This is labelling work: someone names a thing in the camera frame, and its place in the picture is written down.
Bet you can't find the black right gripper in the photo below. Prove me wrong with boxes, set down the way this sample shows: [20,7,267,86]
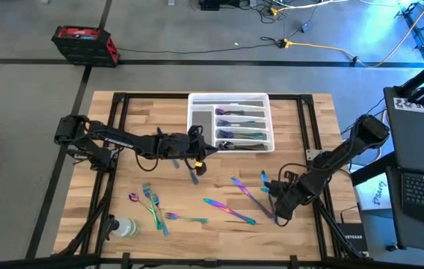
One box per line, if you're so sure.
[264,179,302,221]

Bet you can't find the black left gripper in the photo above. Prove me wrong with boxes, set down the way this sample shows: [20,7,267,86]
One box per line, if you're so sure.
[185,126,219,176]

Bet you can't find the iridescent large spoon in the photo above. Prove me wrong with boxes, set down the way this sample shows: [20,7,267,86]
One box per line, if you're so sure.
[218,140,269,152]

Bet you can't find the iridescent cutlery pieces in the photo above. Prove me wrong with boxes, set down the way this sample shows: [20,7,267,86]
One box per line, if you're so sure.
[216,129,268,141]

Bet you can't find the white cutlery organizer tray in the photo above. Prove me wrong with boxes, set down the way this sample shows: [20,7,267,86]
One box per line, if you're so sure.
[187,92,275,153]

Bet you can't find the black Netgear router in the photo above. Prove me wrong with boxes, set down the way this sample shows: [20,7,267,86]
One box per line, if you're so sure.
[337,222,369,254]

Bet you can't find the black slanted cart strut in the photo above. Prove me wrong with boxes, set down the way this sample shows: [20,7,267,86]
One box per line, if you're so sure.
[351,151,399,186]

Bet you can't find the white printed paper sign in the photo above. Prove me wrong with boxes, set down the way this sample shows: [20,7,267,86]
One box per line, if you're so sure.
[356,173,393,211]

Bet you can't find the clear plastic bottle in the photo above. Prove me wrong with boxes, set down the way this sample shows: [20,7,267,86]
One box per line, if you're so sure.
[111,216,141,239]

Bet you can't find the black horizontal beam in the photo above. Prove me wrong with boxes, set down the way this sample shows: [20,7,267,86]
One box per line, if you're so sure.
[0,253,424,269]

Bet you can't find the black power strip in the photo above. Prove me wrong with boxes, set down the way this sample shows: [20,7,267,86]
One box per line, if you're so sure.
[199,0,241,11]

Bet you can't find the black laptop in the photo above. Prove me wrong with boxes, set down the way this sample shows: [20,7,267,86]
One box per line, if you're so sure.
[385,166,424,256]

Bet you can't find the white printed sticker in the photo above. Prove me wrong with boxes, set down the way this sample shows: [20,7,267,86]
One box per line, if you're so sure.
[393,97,424,117]

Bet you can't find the red black toolbox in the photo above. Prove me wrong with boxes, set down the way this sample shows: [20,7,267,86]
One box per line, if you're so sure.
[51,25,121,69]

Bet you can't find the black light stand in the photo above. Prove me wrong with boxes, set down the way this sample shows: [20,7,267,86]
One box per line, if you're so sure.
[394,0,424,67]

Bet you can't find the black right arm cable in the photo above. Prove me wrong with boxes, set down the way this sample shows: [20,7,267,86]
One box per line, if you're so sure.
[277,162,301,188]

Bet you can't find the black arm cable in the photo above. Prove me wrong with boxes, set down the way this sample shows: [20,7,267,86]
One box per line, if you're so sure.
[277,162,301,188]
[135,149,160,173]

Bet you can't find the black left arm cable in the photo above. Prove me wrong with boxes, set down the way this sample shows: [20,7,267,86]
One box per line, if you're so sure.
[135,149,160,173]

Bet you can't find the black hanging cable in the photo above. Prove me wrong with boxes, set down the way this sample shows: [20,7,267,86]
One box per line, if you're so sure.
[340,97,388,136]

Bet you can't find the thin black floor cable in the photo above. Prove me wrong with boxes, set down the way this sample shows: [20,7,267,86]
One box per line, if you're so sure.
[117,41,286,55]

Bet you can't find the yellow extension cable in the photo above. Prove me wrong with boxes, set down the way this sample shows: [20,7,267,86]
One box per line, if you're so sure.
[284,39,360,63]

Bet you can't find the white floor cable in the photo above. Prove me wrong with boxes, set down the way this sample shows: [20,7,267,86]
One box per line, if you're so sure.
[269,0,351,13]

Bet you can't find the tan floor cable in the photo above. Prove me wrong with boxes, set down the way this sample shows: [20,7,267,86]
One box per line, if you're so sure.
[355,0,424,69]

